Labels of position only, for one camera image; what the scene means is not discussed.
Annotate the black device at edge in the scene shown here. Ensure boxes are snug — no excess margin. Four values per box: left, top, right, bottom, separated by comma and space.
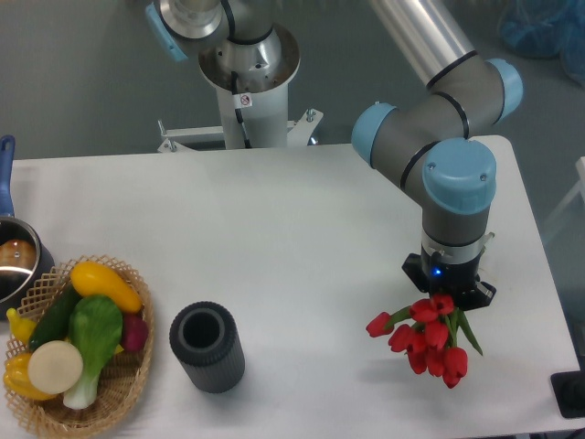
550, 370, 584, 419

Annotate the woven wicker basket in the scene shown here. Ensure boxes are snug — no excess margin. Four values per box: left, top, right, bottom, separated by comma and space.
1, 255, 154, 438

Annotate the green bok choy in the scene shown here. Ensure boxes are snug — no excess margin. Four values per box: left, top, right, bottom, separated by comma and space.
63, 294, 122, 410

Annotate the blue plastic bag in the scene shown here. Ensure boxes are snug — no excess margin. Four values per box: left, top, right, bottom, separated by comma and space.
497, 1, 584, 85

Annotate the small yellow banana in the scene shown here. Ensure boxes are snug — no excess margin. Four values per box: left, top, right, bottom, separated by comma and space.
5, 308, 37, 345

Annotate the red tulip bouquet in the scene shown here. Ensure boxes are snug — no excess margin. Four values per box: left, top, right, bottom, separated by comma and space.
366, 294, 484, 389

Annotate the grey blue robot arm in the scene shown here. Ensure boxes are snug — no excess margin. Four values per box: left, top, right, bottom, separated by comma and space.
145, 1, 523, 310

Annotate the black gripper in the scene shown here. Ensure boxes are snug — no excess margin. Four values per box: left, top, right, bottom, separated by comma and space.
401, 249, 496, 311

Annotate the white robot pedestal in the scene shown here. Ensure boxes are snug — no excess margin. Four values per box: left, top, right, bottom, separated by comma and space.
158, 24, 324, 152

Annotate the blue handled saucepan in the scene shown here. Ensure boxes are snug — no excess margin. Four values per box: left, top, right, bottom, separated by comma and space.
1, 134, 54, 322

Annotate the beige round disc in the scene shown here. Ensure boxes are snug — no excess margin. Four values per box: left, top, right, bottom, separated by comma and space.
27, 340, 83, 394

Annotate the black cable on pedestal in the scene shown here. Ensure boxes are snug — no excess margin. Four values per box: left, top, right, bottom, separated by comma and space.
229, 70, 252, 149

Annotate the red radish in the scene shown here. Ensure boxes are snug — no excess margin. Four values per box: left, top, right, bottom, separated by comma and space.
120, 314, 149, 352

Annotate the dark green cucumber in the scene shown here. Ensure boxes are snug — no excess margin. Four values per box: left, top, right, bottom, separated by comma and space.
28, 284, 81, 352

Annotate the dark grey ribbed vase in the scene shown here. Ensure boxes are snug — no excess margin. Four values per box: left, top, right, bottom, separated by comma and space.
169, 301, 246, 394

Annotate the yellow squash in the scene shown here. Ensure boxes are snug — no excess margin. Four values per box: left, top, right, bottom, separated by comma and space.
69, 261, 143, 314

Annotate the yellow bell pepper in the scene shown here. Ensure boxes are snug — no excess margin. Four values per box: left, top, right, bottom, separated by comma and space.
3, 352, 57, 402

